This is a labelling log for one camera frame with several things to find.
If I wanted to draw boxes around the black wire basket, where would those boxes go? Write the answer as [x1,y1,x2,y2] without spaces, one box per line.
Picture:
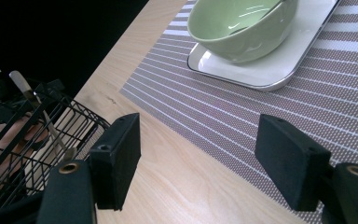
[0,78,112,217]

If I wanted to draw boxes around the green bowl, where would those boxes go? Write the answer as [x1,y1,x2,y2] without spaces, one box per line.
[186,0,299,64]

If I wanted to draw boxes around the wooden-handled utensils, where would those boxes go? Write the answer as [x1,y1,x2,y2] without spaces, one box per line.
[7,70,79,161]

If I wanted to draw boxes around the white square plate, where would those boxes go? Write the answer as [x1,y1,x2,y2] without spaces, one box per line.
[186,0,343,93]

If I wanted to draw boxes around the striped placemat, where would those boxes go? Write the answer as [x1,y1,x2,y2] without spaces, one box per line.
[118,0,358,224]

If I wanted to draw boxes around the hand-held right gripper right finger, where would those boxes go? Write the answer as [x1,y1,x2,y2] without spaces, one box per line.
[254,113,333,213]

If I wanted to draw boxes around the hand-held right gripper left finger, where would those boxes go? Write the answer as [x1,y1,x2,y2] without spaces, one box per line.
[88,112,142,212]

